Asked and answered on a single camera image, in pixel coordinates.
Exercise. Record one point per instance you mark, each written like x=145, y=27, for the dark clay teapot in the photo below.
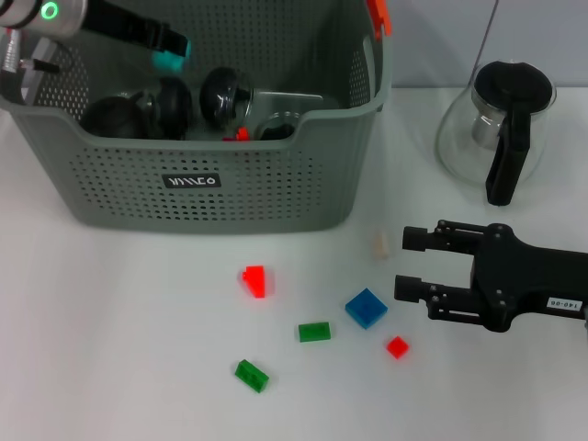
x=110, y=119

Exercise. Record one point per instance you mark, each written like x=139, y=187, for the white toy brick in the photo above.
x=381, y=245

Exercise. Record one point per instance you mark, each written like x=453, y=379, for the cyan square toy plate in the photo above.
x=167, y=62

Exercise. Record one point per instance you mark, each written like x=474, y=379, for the grey perforated plastic storage bin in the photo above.
x=252, y=193

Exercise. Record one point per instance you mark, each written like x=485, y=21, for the red sloped toy brick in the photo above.
x=255, y=281

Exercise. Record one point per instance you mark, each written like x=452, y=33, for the glass teacup black holder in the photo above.
x=172, y=108
x=222, y=98
x=275, y=128

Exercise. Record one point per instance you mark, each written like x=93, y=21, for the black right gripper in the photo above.
x=528, y=280

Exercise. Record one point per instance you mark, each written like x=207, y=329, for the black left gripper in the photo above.
x=119, y=20

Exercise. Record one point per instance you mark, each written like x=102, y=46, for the blue square toy plate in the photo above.
x=366, y=308

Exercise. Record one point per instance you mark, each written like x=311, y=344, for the green toy brick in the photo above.
x=313, y=331
x=252, y=376

